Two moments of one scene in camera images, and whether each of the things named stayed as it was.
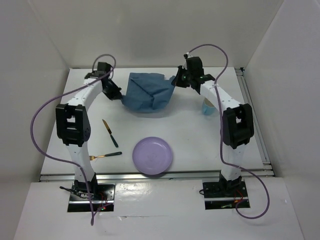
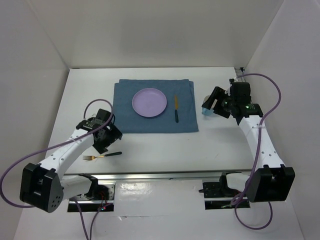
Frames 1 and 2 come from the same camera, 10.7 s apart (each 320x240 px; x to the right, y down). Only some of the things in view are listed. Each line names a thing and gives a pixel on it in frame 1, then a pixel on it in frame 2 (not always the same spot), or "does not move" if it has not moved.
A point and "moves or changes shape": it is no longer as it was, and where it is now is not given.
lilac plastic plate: (152, 155) → (149, 102)
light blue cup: (208, 108) does not move
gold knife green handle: (110, 132) moves or changes shape
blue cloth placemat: (148, 92) → (126, 120)
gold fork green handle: (92, 157) does not move
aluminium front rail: (65, 178) does not move
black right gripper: (177, 81) → (217, 93)
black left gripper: (115, 94) → (114, 134)
